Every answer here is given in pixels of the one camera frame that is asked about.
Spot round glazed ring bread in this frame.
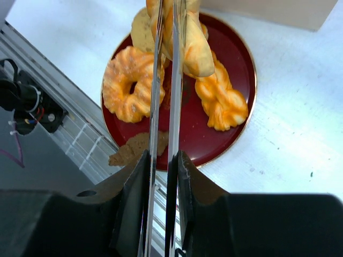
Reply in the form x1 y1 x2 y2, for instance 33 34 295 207
102 46 154 123

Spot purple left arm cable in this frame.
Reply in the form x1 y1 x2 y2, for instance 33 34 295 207
0 132 26 169

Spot red round plate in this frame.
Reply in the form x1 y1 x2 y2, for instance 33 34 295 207
101 13 257 167

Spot brown chocolate bread lump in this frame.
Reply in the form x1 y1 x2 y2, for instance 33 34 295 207
108 131 169 166

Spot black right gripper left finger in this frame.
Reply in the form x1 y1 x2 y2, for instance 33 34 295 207
1 152 148 256

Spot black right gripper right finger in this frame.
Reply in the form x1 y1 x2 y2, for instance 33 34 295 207
178 152 342 256

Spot metal serving tongs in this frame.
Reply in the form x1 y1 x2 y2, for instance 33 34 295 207
137 1 187 256

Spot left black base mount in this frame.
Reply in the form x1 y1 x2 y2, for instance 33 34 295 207
1 59 68 135

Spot checkered paper bag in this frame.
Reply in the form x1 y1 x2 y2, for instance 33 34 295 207
201 0 337 31

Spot small striped croissant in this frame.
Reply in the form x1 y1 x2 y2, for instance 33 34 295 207
162 1 215 77

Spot twisted bread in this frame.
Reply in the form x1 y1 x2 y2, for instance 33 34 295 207
195 22 249 132

